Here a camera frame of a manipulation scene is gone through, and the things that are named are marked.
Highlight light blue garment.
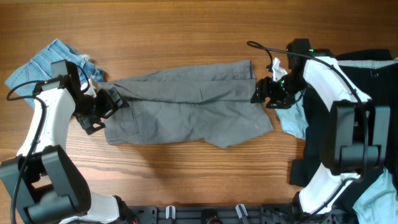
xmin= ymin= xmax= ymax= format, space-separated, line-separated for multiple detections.
xmin=275 ymin=99 xmax=308 ymax=139

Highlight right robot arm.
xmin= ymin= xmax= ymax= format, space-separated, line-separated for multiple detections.
xmin=251 ymin=39 xmax=391 ymax=221

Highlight white dotted garment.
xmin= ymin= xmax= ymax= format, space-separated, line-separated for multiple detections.
xmin=338 ymin=58 xmax=397 ymax=69

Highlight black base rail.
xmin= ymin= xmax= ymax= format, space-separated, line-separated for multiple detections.
xmin=130 ymin=204 xmax=354 ymax=224

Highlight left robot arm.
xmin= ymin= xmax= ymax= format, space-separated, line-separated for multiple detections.
xmin=1 ymin=60 xmax=137 ymax=223

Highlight folded blue denim jeans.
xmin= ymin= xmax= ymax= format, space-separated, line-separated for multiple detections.
xmin=4 ymin=38 xmax=106 ymax=110

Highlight grey shorts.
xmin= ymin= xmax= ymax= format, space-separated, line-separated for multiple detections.
xmin=99 ymin=60 xmax=273 ymax=148

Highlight black garment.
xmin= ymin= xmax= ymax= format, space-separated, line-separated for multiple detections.
xmin=289 ymin=64 xmax=397 ymax=219

